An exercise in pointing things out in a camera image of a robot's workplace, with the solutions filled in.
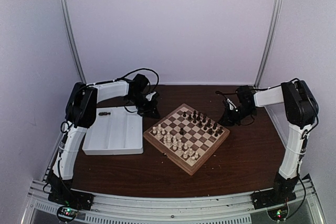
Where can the aluminium front frame rail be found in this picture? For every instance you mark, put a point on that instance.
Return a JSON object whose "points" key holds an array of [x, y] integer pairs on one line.
{"points": [[234, 208]]}

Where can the aluminium left corner post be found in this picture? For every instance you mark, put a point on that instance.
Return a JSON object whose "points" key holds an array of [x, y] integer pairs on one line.
{"points": [[71, 40]]}

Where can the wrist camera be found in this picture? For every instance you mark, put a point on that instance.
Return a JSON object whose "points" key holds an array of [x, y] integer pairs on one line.
{"points": [[231, 104], [152, 96]]}

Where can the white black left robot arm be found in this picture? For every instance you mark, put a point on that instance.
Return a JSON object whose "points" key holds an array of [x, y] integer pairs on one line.
{"points": [[81, 113]]}

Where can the white chess pieces group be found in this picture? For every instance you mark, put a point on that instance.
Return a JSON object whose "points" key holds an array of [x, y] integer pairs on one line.
{"points": [[187, 147]]}

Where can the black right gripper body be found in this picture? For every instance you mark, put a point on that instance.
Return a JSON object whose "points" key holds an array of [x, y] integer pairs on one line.
{"points": [[235, 116]]}

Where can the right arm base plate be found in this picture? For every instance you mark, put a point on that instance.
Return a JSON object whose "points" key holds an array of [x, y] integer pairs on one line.
{"points": [[268, 198]]}

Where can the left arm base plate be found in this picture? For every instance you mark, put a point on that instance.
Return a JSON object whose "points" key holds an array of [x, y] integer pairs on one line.
{"points": [[76, 200]]}

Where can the dark chess piece thirteenth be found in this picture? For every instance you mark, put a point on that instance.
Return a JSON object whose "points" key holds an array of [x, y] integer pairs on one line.
{"points": [[181, 130]]}

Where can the right controller board with LEDs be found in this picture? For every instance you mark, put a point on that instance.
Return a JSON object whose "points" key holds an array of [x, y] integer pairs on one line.
{"points": [[278, 213]]}

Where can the white plastic sorting tray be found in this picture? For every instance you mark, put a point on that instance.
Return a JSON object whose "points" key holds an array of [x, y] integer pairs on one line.
{"points": [[120, 133]]}

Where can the pile of dark chess pieces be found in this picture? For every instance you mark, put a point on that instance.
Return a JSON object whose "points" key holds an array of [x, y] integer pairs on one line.
{"points": [[104, 113]]}

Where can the controller board with leds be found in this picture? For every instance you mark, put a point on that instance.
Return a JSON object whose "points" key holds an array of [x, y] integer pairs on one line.
{"points": [[278, 213], [66, 214]]}

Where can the left controller board with LEDs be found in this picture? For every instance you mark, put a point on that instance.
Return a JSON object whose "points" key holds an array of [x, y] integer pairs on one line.
{"points": [[66, 214]]}

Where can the aluminium right corner post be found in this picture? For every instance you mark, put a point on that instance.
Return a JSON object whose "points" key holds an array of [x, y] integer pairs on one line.
{"points": [[276, 10]]}

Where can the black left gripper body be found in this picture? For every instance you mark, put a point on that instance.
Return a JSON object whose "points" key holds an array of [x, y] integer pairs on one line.
{"points": [[145, 107]]}

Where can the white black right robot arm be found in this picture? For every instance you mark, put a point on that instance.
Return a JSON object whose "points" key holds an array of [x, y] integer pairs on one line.
{"points": [[301, 111]]}

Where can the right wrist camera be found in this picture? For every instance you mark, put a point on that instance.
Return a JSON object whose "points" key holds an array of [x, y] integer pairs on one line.
{"points": [[231, 104]]}

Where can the wooden chess board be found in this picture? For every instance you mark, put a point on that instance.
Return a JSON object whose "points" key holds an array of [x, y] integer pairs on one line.
{"points": [[211, 143]]}

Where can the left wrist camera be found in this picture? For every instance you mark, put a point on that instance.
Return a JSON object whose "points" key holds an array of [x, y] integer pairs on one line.
{"points": [[152, 96]]}

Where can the aluminium corner post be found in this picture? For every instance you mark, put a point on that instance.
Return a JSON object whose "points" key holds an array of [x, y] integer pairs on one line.
{"points": [[276, 10], [71, 40]]}

